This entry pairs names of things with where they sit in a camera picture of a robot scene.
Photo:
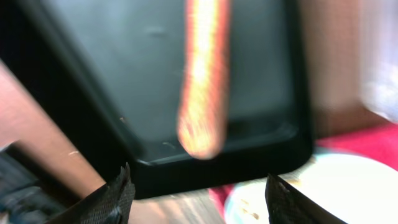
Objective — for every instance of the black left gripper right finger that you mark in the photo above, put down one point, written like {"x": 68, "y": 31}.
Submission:
{"x": 287, "y": 205}

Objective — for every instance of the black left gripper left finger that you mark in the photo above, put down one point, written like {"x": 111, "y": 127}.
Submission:
{"x": 110, "y": 204}

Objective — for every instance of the light blue plate with rice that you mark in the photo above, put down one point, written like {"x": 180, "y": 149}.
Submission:
{"x": 355, "y": 189}

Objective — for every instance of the orange carrot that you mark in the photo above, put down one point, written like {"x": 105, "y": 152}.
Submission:
{"x": 203, "y": 109}

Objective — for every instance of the red serving tray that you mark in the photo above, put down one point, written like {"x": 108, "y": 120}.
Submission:
{"x": 378, "y": 143}

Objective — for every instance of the black tray bin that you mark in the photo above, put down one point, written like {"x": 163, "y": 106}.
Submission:
{"x": 109, "y": 74}

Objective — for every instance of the clear plastic bin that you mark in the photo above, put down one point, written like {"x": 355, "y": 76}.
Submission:
{"x": 378, "y": 47}

